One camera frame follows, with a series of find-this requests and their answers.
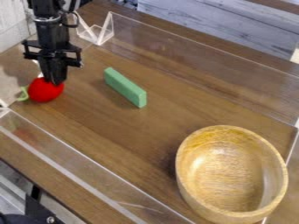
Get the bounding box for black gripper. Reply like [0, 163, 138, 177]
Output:
[22, 20, 82, 85]

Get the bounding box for red plush strawberry toy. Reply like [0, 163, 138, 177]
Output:
[17, 77, 65, 102]

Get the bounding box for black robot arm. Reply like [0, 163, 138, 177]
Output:
[23, 0, 82, 86]

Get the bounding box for green rectangular block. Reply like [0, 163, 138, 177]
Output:
[105, 67, 147, 108]

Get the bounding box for clear acrylic tray walls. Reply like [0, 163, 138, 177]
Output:
[0, 12, 299, 224]

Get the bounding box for black clamp with screw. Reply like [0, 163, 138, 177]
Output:
[0, 196, 66, 224]

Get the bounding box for wooden bowl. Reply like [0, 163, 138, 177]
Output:
[176, 125, 289, 224]

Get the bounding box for clear acrylic corner bracket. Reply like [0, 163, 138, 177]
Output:
[77, 12, 115, 46]

